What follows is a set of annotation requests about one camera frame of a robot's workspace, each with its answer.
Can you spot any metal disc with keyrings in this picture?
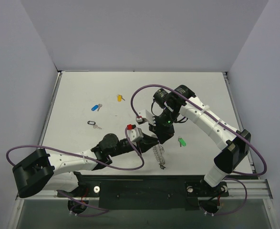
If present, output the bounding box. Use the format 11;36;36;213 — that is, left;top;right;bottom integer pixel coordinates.
152;144;166;166

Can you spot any green tag key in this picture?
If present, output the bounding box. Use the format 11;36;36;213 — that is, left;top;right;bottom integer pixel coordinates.
178;137;187;147

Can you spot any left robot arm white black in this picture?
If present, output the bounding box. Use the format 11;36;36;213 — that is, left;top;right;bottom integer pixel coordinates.
12;134;159;198

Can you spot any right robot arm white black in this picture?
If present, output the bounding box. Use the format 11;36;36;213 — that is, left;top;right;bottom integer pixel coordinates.
149;85;251;195

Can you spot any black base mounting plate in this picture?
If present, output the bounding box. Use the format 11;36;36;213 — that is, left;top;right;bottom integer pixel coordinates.
70;173;229;210

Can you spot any blue tag key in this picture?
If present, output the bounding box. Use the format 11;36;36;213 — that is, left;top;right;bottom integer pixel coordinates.
91;104;103;111

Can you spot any yellow tag key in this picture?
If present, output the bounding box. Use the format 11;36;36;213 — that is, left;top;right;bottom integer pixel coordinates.
117;94;125;102

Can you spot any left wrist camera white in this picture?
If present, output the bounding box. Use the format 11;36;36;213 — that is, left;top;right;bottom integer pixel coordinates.
127;124;144;143

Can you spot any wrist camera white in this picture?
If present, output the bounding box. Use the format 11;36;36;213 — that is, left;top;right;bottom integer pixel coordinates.
127;124;144;143
136;110;156;126

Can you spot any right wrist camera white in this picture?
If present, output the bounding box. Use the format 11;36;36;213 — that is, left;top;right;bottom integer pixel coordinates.
136;110;156;126

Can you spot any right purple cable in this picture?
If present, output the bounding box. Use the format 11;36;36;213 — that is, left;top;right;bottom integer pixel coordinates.
130;83;268;217

